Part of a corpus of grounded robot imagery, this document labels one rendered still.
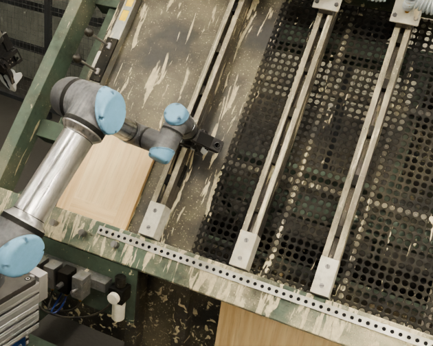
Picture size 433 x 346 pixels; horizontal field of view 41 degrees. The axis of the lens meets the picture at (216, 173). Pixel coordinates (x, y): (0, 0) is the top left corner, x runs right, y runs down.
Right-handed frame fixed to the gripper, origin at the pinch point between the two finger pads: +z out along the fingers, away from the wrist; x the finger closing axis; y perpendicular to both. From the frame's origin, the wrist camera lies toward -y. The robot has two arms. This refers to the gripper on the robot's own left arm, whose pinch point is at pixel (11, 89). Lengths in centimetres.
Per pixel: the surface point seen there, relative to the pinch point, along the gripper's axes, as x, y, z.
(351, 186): -112, 37, 35
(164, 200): -54, 5, 38
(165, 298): -51, -9, 90
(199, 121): -51, 36, 27
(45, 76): 20.1, 27.2, 21.2
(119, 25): 2, 58, 12
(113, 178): -27.7, 5.8, 40.3
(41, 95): 18.7, 20.7, 26.0
